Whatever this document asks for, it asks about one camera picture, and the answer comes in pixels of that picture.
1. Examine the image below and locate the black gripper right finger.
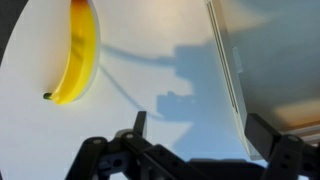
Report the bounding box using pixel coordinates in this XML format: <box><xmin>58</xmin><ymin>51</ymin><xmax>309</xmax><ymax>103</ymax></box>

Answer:
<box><xmin>244</xmin><ymin>112</ymin><xmax>320</xmax><ymax>180</ymax></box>

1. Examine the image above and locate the square wooden slotted tray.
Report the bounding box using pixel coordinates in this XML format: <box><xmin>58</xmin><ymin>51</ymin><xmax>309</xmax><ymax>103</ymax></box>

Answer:
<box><xmin>203</xmin><ymin>0</ymin><xmax>320</xmax><ymax>161</ymax></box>

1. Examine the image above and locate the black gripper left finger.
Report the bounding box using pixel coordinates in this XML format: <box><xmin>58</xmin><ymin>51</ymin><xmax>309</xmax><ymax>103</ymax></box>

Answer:
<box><xmin>64</xmin><ymin>110</ymin><xmax>201</xmax><ymax>180</ymax></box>

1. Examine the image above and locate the yellow banana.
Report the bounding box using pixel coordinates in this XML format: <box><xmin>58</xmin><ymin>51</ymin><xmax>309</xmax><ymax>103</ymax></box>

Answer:
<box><xmin>42</xmin><ymin>0</ymin><xmax>101</xmax><ymax>106</ymax></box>

